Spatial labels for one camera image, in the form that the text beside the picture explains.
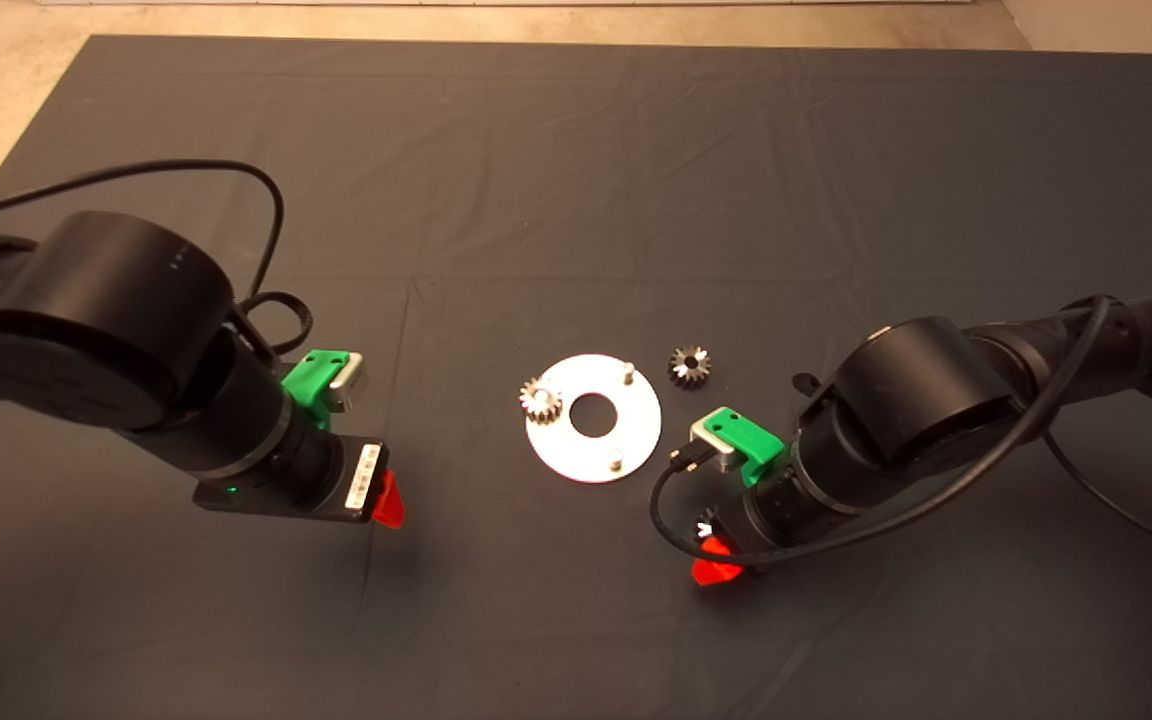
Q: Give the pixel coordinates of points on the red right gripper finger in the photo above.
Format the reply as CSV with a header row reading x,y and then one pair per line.
x,y
714,568

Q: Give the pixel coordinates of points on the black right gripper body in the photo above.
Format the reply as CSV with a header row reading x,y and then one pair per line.
x,y
771,520

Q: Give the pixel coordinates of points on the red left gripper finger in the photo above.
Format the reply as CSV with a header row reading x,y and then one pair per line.
x,y
389,505

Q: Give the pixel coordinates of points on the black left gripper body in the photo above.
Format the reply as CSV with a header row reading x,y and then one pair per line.
x,y
306,485

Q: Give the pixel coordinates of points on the steel planetary gear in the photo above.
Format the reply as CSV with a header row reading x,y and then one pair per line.
x,y
681,372
705,528
536,405

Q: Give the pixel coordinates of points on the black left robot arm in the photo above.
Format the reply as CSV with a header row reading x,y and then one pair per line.
x,y
86,320

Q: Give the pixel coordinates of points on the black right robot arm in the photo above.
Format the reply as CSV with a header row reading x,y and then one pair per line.
x,y
916,390

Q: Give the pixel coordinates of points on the round metal carrier plate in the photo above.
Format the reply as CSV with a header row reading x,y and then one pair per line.
x,y
576,462

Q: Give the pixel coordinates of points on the dark grey table cloth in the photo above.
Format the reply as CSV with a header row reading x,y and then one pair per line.
x,y
576,150

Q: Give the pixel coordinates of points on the green right camera mount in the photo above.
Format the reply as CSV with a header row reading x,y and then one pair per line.
x,y
751,445

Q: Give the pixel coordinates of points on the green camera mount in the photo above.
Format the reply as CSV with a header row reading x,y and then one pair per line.
x,y
308,385
751,445

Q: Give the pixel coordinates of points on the silver right camera box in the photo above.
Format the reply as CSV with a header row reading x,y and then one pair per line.
x,y
711,440

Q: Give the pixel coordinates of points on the silver camera box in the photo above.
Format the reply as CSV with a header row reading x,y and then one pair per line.
x,y
711,440
348,380

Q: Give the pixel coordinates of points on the green left camera mount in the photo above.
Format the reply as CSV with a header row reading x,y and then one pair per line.
x,y
308,385

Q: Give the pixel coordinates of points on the silver left camera box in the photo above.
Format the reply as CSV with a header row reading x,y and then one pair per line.
x,y
348,380

